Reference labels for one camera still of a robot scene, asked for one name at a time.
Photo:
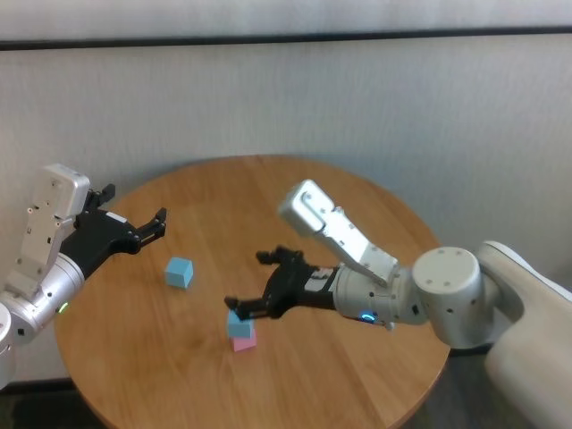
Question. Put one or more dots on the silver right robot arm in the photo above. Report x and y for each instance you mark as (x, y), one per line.
(447, 290)

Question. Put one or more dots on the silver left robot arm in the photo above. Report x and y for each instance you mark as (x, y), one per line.
(53, 286)

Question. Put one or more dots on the pink cube block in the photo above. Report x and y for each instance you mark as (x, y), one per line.
(243, 344)

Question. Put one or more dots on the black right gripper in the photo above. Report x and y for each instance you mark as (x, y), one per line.
(295, 288)

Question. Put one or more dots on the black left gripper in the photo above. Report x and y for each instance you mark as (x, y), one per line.
(96, 241)

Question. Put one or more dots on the blue cube block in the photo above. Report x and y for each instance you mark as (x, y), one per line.
(239, 330)
(179, 272)

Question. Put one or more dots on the black horizontal wall strip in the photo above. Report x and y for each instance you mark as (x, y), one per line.
(286, 36)

